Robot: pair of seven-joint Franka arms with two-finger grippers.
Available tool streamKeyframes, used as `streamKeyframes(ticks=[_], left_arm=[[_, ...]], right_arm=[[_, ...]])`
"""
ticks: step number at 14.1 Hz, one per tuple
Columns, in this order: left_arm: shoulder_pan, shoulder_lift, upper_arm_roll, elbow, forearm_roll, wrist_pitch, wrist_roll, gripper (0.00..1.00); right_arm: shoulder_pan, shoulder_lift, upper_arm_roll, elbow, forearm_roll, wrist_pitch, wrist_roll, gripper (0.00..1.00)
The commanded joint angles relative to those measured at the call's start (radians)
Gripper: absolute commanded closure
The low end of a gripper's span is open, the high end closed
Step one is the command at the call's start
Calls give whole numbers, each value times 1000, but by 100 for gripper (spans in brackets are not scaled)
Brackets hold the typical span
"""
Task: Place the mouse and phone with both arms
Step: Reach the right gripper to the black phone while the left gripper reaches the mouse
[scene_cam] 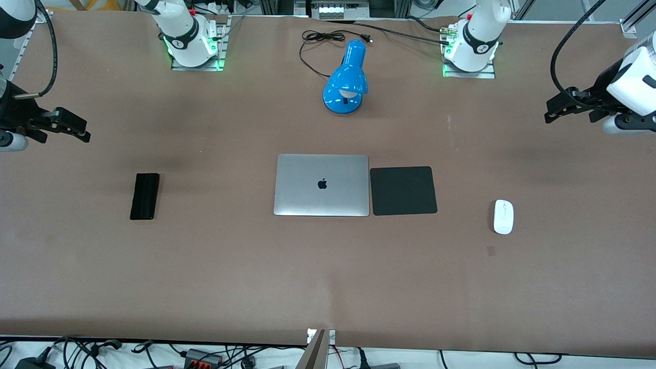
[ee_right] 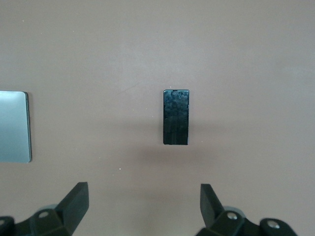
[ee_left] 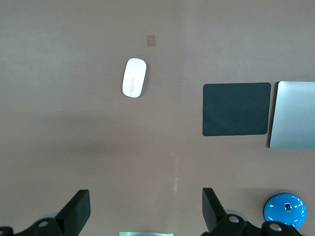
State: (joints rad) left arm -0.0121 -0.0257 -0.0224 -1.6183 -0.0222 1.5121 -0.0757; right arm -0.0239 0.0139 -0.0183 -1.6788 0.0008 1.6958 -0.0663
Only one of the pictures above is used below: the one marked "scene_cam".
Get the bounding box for grey angled bracket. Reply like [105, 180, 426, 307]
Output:
[295, 328, 337, 369]

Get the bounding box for black power adapter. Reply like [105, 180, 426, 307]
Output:
[15, 356, 57, 369]

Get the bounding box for aluminium right arm base plate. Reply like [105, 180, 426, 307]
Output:
[171, 15, 227, 71]

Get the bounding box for aluminium left arm base plate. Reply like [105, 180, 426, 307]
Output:
[442, 23, 496, 79]

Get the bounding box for white power strip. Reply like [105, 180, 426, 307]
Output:
[318, 2, 359, 20]

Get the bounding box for silver closed laptop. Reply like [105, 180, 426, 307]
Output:
[273, 154, 370, 217]

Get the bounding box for long black table cable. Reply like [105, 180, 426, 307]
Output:
[326, 19, 452, 46]

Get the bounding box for black looped floor cable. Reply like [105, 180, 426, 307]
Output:
[514, 352, 563, 366]

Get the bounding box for blue desk lamp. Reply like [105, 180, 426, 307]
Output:
[322, 39, 368, 115]

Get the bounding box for black smartphone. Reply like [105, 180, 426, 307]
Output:
[130, 173, 160, 221]

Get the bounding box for grey box orange connectors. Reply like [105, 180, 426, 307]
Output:
[183, 348, 224, 369]

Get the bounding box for black mouse pad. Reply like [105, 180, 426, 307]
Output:
[370, 166, 438, 216]

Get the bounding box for white computer mouse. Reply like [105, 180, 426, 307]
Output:
[493, 199, 515, 235]

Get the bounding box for black lamp power cord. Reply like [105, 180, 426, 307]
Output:
[299, 30, 373, 78]

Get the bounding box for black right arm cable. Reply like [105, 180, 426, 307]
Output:
[13, 0, 59, 100]

